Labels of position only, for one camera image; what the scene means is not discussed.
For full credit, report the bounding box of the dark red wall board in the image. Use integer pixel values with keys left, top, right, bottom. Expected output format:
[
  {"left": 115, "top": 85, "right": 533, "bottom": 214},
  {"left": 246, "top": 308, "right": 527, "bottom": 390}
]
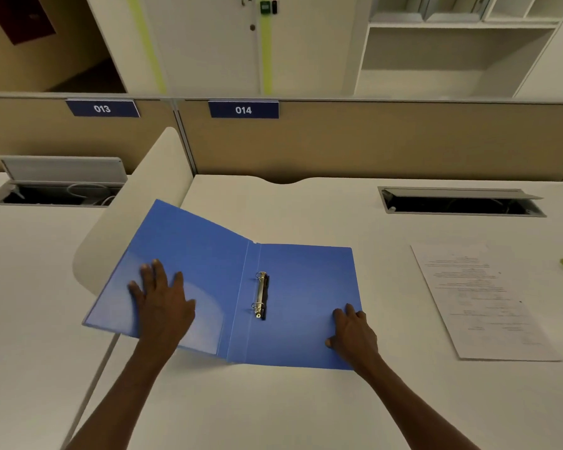
[{"left": 0, "top": 0, "right": 57, "bottom": 46}]

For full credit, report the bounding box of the white open shelf unit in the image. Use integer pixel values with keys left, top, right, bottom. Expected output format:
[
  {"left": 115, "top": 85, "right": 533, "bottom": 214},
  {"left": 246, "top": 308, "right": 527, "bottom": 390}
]
[{"left": 354, "top": 0, "right": 563, "bottom": 100}]

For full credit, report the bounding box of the grey desk cable hatch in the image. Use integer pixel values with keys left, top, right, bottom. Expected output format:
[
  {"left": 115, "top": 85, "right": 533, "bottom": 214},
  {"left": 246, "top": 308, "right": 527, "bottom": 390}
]
[
  {"left": 0, "top": 155, "right": 128, "bottom": 208},
  {"left": 377, "top": 186, "right": 548, "bottom": 219}
]

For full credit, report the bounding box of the person's right hand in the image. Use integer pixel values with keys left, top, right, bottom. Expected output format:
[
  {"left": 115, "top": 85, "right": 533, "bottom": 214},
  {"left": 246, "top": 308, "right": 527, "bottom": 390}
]
[{"left": 325, "top": 302, "right": 381, "bottom": 371}]

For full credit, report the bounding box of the beige partition panel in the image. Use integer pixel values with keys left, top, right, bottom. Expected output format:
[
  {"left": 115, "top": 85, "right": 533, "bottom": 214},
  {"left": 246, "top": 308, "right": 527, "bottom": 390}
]
[
  {"left": 176, "top": 99, "right": 563, "bottom": 186},
  {"left": 0, "top": 94, "right": 179, "bottom": 174}
]

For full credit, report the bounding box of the blue folder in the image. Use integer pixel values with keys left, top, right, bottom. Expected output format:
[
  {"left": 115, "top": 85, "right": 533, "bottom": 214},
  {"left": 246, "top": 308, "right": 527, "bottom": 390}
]
[{"left": 82, "top": 199, "right": 365, "bottom": 372}]

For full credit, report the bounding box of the person's right forearm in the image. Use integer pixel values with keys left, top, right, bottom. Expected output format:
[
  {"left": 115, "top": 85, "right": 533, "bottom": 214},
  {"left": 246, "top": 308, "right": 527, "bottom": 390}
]
[{"left": 354, "top": 353, "right": 482, "bottom": 450}]

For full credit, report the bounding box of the white desk divider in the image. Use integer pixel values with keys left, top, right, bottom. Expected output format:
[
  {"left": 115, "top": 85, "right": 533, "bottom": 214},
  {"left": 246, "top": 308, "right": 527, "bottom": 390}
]
[{"left": 71, "top": 126, "right": 196, "bottom": 298}]

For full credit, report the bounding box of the person's left hand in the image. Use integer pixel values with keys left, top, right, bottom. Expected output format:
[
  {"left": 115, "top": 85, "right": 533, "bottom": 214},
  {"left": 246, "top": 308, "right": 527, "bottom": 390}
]
[{"left": 127, "top": 259, "right": 198, "bottom": 354}]

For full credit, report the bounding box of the blue number sign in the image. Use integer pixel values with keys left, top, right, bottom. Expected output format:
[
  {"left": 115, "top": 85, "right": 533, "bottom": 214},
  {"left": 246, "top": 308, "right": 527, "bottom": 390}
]
[
  {"left": 208, "top": 100, "right": 280, "bottom": 120},
  {"left": 65, "top": 99, "right": 141, "bottom": 119}
]

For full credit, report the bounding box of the white cabinet with doors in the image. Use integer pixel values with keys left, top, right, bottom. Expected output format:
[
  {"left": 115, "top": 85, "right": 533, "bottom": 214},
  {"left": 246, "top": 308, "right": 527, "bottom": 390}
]
[{"left": 514, "top": 0, "right": 563, "bottom": 101}]

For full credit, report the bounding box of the person's left forearm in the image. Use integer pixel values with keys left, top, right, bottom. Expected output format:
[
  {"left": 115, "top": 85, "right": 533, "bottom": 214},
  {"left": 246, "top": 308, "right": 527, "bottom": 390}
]
[{"left": 65, "top": 339, "right": 184, "bottom": 450}]

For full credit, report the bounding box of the white printed paper sheet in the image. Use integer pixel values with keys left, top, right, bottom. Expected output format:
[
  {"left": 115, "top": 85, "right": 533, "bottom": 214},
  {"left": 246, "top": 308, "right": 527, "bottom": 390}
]
[{"left": 410, "top": 243, "right": 563, "bottom": 363}]

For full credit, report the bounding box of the yellow-green tape strip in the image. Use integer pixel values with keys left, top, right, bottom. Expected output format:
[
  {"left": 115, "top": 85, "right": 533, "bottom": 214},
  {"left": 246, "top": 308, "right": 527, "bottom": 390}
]
[
  {"left": 124, "top": 0, "right": 168, "bottom": 95},
  {"left": 258, "top": 13, "right": 274, "bottom": 97}
]

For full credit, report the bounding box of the white door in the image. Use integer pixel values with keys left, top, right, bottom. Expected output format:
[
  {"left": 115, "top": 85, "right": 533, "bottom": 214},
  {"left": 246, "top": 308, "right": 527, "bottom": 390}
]
[{"left": 136, "top": 0, "right": 263, "bottom": 97}]

